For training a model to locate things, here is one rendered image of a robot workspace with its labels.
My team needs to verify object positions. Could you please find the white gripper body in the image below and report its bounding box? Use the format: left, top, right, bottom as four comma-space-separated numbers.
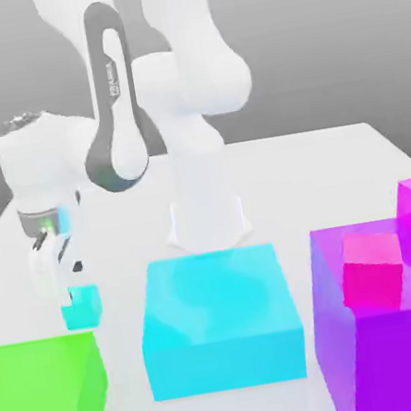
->
24, 232, 92, 302

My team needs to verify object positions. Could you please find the small cyan cube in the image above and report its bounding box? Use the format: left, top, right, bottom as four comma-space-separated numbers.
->
57, 282, 106, 332

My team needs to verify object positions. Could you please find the small pink cube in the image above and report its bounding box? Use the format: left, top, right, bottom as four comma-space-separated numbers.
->
332, 224, 411, 320

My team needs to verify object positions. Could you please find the large green box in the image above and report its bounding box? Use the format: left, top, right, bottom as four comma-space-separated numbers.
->
0, 329, 114, 411

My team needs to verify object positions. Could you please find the large cyan box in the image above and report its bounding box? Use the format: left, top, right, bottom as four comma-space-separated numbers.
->
128, 238, 313, 404

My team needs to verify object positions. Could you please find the large purple box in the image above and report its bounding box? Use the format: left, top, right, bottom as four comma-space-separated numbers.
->
296, 214, 411, 411

